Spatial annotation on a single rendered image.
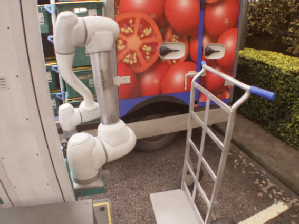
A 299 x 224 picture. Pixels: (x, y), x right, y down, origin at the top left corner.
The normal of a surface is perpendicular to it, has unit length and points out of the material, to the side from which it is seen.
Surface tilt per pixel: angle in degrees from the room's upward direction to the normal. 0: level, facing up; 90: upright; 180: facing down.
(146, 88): 90
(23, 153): 90
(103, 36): 86
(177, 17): 90
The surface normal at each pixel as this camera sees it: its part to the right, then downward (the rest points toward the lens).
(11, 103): 0.25, 0.40
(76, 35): 0.45, 0.63
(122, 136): 0.71, 0.07
